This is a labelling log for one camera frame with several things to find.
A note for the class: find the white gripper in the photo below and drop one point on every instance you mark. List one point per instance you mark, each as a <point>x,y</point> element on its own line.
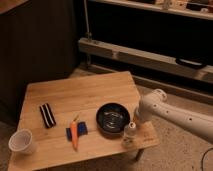
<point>139,118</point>

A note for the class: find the black ceramic bowl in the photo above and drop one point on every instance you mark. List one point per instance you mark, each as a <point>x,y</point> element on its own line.
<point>111,118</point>

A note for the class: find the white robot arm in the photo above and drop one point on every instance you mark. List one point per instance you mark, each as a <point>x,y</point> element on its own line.
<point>154,103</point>

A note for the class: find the small clear bottle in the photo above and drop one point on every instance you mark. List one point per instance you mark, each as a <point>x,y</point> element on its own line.
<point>129,135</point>

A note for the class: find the blue sponge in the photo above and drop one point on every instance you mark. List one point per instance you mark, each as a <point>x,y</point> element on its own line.
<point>82,130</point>

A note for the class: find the long grey case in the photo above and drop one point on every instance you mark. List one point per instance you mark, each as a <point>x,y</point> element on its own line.
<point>144,59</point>

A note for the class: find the orange carrot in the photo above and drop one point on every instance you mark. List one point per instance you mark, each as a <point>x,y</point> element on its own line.
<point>74,132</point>

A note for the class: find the metal pole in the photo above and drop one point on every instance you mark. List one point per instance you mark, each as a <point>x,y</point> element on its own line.
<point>88,33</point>

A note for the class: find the white plastic cup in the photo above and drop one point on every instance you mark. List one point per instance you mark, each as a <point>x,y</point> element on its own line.
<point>22,141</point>

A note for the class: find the black case handle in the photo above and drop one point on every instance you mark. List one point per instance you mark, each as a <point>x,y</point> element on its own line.
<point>190,65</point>

